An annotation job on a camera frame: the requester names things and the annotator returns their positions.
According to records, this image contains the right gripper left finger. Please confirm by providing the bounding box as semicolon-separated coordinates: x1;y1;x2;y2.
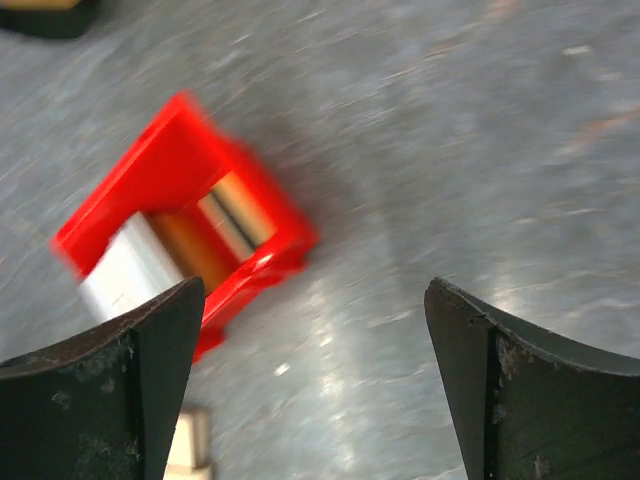
1;278;204;479

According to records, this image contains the beige leather card holder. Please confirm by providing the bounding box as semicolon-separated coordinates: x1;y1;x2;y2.
163;406;213;480

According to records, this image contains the red plastic bin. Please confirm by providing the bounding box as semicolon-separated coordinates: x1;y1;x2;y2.
51;92;319;359

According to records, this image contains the white card stack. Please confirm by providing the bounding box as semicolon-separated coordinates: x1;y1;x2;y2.
79;213;185;322

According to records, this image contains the mustard canvas tote bag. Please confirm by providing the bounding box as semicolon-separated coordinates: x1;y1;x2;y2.
1;0;102;40

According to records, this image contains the gold card in bin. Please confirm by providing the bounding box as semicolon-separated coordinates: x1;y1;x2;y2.
197;173;276;262

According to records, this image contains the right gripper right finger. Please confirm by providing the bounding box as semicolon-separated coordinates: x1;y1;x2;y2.
424;278;639;479

